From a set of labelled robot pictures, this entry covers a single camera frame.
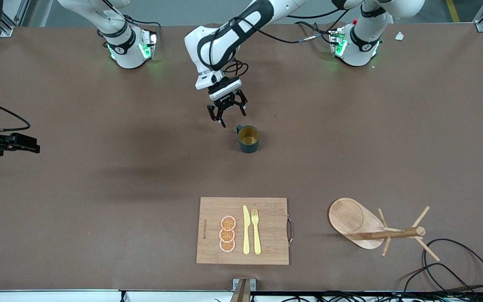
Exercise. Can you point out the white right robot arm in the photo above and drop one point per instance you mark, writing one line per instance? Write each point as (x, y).
(126, 54)

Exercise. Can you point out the teal cup with yellow inside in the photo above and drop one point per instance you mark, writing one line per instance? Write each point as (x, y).
(249, 142)

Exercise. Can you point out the yellow plastic fork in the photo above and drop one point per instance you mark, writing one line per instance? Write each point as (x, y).
(257, 239)

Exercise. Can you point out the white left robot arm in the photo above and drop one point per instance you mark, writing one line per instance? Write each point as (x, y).
(191, 44)

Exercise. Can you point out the white paper scrap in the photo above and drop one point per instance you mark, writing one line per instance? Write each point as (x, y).
(399, 36)

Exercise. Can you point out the grey metal bracket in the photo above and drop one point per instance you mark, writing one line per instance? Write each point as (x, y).
(253, 284)

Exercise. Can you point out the white table edge rail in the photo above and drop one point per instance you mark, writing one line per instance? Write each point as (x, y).
(57, 297)

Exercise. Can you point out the wooden cup rack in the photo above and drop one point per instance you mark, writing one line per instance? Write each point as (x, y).
(350, 218)

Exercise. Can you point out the toy orange slice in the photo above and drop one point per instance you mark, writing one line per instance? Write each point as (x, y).
(228, 222)
(227, 235)

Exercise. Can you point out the yellow plastic knife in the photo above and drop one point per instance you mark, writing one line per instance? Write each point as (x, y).
(246, 235)

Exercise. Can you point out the table cover sheet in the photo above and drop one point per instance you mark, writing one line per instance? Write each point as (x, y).
(99, 209)

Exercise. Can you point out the brown bar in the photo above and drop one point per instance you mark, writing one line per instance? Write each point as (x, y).
(241, 293)

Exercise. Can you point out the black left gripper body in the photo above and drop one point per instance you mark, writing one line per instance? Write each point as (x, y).
(225, 99)

